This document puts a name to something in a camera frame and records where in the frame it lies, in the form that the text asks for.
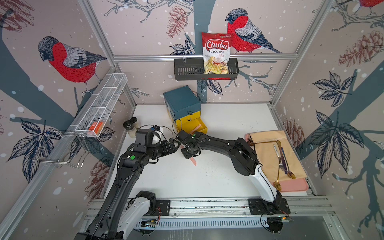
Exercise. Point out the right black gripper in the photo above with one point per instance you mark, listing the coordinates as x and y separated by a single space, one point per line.
185 156

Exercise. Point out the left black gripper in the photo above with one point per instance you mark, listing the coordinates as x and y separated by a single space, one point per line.
166 150

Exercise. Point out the pink fruit knife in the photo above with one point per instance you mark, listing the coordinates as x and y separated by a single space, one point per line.
195 129
193 161

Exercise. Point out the teal yellow drawer cabinet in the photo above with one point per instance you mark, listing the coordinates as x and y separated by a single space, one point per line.
184 108

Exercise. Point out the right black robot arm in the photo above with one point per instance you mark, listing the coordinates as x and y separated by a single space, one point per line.
244 160

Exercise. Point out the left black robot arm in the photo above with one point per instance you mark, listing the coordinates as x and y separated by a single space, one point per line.
114 221

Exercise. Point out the black cap shaker bottle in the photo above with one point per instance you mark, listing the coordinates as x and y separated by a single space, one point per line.
131 128

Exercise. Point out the orange item in shelf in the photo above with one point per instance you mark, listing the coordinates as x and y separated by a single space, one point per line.
96 127

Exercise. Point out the silver cutlery knife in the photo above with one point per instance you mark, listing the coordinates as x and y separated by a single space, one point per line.
279 158

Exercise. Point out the metal hook rack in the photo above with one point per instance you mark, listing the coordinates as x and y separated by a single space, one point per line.
63 148

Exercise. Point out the red Chuba chips bag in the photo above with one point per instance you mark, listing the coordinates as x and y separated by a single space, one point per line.
216 52

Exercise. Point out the gold spoon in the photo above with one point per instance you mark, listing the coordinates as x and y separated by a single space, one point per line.
284 162

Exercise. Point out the pink tray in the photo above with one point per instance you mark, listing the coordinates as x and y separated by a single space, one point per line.
294 185

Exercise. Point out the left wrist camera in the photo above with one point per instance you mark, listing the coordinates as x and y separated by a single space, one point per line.
148 137

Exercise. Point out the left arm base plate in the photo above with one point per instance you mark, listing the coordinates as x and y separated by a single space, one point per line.
159 208

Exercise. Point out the black wall basket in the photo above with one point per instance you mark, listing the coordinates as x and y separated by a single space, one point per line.
193 70

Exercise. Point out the clear wire wall shelf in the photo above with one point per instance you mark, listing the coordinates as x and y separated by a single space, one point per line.
102 106

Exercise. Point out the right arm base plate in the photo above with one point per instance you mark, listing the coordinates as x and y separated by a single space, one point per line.
259 206

